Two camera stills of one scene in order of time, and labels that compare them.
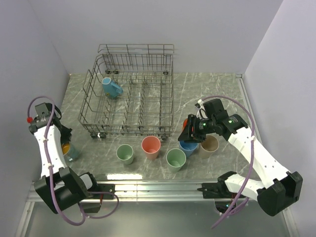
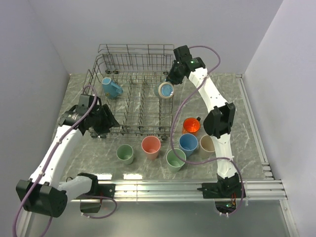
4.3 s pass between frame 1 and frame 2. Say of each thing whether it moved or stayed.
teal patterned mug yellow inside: moved
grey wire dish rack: stayed
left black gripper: moved
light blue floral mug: stayed
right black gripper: moved
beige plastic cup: stayed
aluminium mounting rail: stayed
